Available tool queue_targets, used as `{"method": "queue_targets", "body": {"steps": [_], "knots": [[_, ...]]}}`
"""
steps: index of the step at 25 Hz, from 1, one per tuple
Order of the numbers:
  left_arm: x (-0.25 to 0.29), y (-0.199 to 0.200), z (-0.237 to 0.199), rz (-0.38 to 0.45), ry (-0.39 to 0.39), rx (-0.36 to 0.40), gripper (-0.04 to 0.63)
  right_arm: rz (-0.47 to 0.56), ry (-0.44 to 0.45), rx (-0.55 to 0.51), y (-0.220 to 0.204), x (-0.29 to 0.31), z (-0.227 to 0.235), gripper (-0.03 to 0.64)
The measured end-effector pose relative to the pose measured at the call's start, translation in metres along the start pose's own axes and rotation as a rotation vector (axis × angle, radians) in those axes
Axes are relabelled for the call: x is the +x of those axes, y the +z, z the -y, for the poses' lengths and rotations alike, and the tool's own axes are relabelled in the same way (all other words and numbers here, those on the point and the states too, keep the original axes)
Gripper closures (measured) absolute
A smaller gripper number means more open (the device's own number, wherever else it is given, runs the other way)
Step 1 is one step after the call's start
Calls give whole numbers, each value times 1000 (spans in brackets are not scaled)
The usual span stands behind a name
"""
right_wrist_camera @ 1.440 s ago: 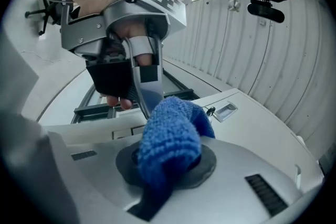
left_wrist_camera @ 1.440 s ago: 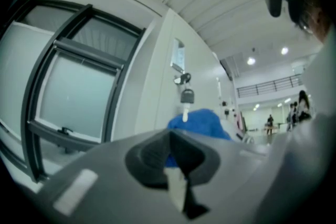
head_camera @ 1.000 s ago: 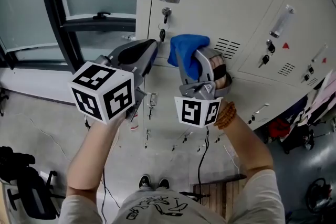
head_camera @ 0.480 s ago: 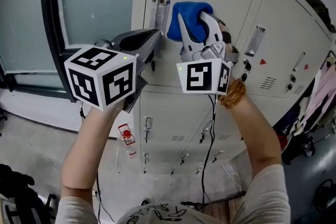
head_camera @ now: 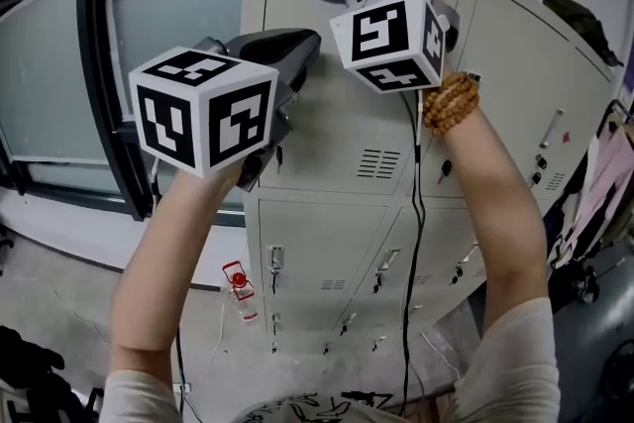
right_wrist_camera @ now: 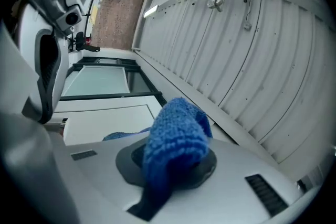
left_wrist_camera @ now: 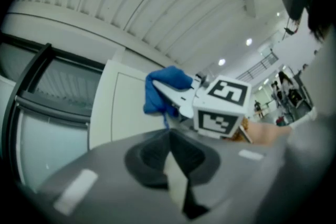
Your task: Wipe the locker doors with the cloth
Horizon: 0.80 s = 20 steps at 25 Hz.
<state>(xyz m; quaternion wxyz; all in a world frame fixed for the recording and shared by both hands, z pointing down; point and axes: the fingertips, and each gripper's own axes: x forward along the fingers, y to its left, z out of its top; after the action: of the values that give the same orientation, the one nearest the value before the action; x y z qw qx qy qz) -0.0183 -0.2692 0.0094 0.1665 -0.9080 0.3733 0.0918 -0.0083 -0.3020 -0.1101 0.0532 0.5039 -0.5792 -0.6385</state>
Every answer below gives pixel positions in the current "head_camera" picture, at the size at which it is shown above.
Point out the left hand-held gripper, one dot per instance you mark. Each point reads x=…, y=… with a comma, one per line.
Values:
x=203, y=114

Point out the pale pink hanging garment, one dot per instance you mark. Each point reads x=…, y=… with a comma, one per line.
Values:
x=614, y=163

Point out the person's left forearm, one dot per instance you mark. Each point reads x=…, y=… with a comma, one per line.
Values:
x=163, y=262

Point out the person's right forearm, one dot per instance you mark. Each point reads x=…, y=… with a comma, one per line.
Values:
x=495, y=213

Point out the red sticker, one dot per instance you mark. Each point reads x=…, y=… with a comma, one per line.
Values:
x=566, y=137

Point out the person's cream t-shirt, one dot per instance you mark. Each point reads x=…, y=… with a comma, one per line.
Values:
x=515, y=361

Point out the dark bag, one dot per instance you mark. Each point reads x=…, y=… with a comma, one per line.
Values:
x=579, y=22

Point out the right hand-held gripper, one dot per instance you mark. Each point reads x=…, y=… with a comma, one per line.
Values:
x=381, y=39

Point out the black framed glass partition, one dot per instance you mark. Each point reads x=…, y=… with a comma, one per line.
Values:
x=49, y=64

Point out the red capped clear bottle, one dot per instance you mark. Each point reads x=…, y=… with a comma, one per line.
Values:
x=243, y=297

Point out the white metal cabinet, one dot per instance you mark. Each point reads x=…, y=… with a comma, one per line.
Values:
x=327, y=233

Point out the grey metal locker door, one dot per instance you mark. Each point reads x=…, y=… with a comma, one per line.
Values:
x=327, y=138

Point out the dark patterned hanging garment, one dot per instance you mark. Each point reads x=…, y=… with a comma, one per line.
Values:
x=569, y=238

